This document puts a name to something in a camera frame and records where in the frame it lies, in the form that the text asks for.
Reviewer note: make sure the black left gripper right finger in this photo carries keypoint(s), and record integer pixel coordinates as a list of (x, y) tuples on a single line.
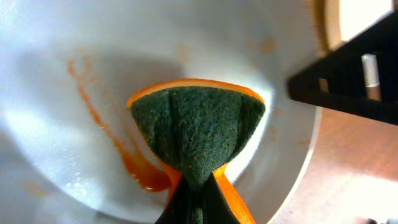
[(214, 205)]

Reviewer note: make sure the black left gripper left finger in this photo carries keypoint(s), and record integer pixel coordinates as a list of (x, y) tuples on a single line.
[(180, 206)]

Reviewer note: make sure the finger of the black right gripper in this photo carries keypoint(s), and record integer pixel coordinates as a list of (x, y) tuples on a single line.
[(337, 81)]

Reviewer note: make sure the green orange scrub sponge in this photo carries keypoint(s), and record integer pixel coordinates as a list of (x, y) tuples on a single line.
[(195, 128)]

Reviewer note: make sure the white plate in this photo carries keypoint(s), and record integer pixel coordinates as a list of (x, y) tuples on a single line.
[(68, 69)]

